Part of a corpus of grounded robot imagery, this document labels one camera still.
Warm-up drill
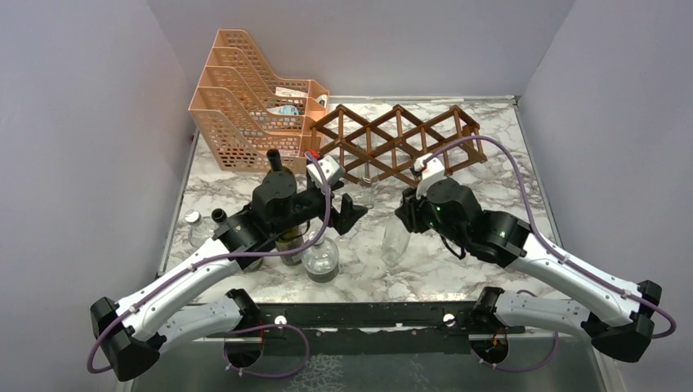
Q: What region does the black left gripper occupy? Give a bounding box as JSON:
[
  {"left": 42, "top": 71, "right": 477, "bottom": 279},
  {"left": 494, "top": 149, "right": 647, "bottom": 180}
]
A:
[{"left": 272, "top": 180, "right": 369, "bottom": 236}]

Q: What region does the clear glass bottle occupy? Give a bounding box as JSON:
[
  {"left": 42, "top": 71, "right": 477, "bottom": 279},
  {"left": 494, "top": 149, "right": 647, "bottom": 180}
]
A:
[
  {"left": 381, "top": 216, "right": 411, "bottom": 267},
  {"left": 358, "top": 134, "right": 380, "bottom": 209}
]

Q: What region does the dark green wine bottle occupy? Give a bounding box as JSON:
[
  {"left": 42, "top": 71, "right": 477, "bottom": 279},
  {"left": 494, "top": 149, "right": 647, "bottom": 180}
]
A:
[{"left": 275, "top": 226, "right": 304, "bottom": 266}]

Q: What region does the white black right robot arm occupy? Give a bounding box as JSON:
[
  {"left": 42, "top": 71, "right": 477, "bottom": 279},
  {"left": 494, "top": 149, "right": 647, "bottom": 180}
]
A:
[{"left": 395, "top": 178, "right": 662, "bottom": 363}]

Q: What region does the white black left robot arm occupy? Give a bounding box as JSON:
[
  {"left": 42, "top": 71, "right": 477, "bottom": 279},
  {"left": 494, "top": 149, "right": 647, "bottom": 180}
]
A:
[{"left": 87, "top": 169, "right": 368, "bottom": 381}]

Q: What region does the brown wooden wine rack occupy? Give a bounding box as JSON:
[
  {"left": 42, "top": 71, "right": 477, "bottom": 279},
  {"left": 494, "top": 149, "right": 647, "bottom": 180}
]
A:
[{"left": 310, "top": 105, "right": 481, "bottom": 185}]

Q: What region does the green wine bottle white label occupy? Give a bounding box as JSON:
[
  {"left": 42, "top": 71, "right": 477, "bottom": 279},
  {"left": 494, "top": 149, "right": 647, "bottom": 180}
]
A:
[{"left": 262, "top": 149, "right": 297, "bottom": 191}]

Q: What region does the green wine bottle silver neck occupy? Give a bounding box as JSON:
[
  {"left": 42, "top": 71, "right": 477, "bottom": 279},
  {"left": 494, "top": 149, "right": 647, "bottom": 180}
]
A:
[{"left": 211, "top": 205, "right": 270, "bottom": 252}]

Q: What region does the clear bottle silver cap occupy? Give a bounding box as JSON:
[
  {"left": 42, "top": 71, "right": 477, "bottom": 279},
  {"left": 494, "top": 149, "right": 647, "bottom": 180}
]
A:
[{"left": 184, "top": 209, "right": 217, "bottom": 249}]

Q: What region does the clear round jug dark liquid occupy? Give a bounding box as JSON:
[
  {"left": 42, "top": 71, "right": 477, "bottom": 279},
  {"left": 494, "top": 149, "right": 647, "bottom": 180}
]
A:
[{"left": 302, "top": 235, "right": 340, "bottom": 283}]

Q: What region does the blue round item in organizer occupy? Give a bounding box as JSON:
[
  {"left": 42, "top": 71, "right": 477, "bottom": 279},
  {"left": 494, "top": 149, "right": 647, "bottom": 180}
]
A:
[{"left": 266, "top": 105, "right": 301, "bottom": 116}]

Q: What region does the white box in organizer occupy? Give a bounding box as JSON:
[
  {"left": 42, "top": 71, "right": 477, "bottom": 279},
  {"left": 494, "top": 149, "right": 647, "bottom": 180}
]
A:
[{"left": 275, "top": 87, "right": 309, "bottom": 98}]

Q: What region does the peach plastic file organizer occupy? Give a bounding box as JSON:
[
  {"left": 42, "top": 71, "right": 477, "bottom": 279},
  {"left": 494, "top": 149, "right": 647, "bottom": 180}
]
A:
[{"left": 189, "top": 29, "right": 330, "bottom": 173}]

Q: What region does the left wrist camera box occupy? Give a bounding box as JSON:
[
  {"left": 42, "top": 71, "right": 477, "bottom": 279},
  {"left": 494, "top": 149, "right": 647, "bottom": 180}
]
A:
[{"left": 306, "top": 150, "right": 346, "bottom": 189}]

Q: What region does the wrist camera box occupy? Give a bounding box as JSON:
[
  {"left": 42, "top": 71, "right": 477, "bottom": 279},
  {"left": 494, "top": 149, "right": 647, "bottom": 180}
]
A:
[
  {"left": 306, "top": 150, "right": 346, "bottom": 189},
  {"left": 411, "top": 154, "right": 445, "bottom": 198}
]

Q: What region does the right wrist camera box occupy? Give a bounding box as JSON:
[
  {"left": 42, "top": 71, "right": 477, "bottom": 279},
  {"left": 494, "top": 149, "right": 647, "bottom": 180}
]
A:
[{"left": 411, "top": 154, "right": 445, "bottom": 198}]

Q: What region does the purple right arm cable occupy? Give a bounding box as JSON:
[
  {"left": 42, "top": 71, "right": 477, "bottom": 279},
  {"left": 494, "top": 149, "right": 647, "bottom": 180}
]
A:
[{"left": 417, "top": 135, "right": 677, "bottom": 341}]

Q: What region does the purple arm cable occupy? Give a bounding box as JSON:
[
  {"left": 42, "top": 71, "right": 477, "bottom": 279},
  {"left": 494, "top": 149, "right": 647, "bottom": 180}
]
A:
[
  {"left": 417, "top": 135, "right": 677, "bottom": 341},
  {"left": 86, "top": 151, "right": 334, "bottom": 376}
]

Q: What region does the black mounting rail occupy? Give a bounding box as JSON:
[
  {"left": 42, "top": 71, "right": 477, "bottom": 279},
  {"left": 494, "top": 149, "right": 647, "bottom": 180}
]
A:
[{"left": 216, "top": 301, "right": 494, "bottom": 357}]

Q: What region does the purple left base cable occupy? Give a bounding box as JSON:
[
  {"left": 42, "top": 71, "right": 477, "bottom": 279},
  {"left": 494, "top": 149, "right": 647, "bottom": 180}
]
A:
[{"left": 222, "top": 323, "right": 311, "bottom": 380}]

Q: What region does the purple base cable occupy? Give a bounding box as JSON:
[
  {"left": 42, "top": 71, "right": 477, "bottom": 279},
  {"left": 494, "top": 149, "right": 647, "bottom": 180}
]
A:
[
  {"left": 222, "top": 323, "right": 311, "bottom": 380},
  {"left": 469, "top": 289, "right": 559, "bottom": 373}
]

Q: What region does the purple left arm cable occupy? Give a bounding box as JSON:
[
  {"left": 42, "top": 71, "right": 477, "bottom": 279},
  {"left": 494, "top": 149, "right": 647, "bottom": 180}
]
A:
[{"left": 86, "top": 151, "right": 334, "bottom": 376}]

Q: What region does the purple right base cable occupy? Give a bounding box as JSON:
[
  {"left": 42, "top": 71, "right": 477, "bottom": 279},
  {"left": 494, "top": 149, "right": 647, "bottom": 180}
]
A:
[{"left": 469, "top": 289, "right": 559, "bottom": 373}]

